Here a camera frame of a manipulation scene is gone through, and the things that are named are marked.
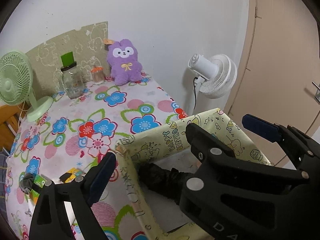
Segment green snack packet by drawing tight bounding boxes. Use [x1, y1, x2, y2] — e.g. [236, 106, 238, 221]
[29, 174, 47, 205]

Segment yellow cartoon tissue pack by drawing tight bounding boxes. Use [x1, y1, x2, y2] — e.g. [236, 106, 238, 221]
[59, 167, 85, 183]

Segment beige door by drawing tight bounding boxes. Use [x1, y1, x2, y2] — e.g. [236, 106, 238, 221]
[223, 0, 320, 167]

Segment yellow cartoon storage box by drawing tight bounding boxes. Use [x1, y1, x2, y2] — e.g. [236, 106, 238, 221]
[116, 108, 270, 239]

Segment green patterned cardboard panel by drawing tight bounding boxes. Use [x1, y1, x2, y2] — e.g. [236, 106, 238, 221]
[26, 21, 111, 99]

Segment small jar with orange lid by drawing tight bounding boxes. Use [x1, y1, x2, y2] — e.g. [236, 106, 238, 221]
[91, 66, 105, 85]

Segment white standing fan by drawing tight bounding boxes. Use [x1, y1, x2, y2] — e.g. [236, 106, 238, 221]
[187, 54, 238, 115]

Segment grey fabric scrunchie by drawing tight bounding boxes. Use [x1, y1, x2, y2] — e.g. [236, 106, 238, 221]
[20, 173, 38, 194]

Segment glass jar with green lid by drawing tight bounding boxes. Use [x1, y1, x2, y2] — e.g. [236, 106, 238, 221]
[61, 51, 84, 99]

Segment floral tablecloth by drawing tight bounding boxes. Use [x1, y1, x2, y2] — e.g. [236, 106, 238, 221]
[4, 74, 186, 239]

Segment green desk fan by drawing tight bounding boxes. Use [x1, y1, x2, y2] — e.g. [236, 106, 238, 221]
[1, 51, 53, 122]

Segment wooden bed headboard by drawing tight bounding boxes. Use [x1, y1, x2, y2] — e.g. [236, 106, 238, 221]
[0, 102, 29, 150]

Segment purple plush bunny toy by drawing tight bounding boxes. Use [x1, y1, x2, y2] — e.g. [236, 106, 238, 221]
[107, 39, 143, 86]

